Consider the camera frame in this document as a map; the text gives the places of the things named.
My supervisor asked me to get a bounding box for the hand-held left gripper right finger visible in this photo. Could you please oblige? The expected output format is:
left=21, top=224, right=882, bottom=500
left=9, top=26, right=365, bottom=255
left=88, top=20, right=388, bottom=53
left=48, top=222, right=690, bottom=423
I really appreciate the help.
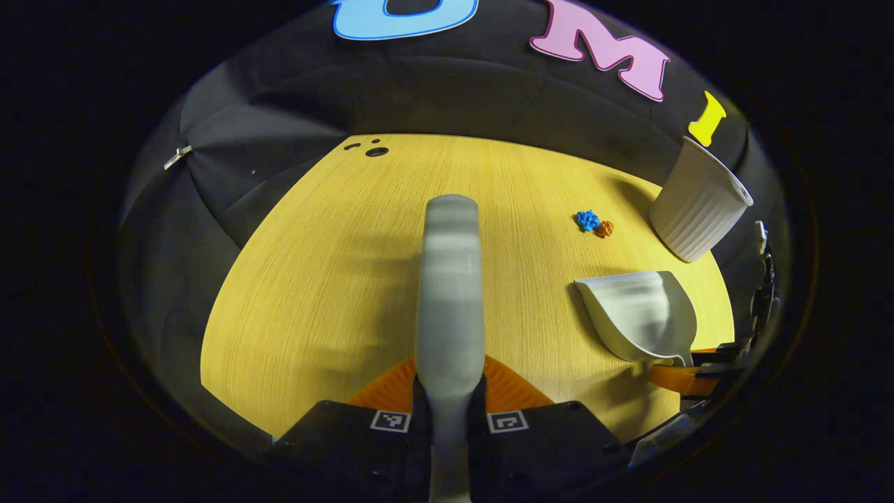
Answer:
left=468, top=355, right=631, bottom=503

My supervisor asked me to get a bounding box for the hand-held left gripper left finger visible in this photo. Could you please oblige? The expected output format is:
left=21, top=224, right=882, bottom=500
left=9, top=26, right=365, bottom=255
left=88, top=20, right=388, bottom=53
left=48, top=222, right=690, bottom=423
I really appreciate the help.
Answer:
left=269, top=358, right=431, bottom=503

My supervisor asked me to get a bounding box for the white dustpan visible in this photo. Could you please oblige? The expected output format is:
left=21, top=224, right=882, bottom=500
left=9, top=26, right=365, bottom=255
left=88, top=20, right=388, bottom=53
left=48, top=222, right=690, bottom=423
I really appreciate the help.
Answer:
left=574, top=271, right=698, bottom=367

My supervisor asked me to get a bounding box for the white ribbed garbage bin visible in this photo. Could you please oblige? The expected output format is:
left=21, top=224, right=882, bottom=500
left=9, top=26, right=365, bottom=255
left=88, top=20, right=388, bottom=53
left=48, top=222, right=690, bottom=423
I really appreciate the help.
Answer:
left=649, top=136, right=754, bottom=263

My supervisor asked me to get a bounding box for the small white broom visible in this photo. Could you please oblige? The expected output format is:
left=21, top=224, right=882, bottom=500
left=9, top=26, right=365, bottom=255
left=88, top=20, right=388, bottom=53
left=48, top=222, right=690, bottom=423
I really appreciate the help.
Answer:
left=416, top=194, right=488, bottom=503

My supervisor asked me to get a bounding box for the wooden desktop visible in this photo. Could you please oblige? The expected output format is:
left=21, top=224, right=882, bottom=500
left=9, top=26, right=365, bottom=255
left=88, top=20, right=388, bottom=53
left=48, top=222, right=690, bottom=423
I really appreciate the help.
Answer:
left=200, top=134, right=735, bottom=448

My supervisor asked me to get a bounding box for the black backdrop cloth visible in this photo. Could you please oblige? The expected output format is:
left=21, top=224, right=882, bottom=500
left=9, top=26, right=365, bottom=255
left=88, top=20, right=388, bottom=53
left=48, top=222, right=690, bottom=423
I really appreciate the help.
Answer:
left=119, top=0, right=791, bottom=448

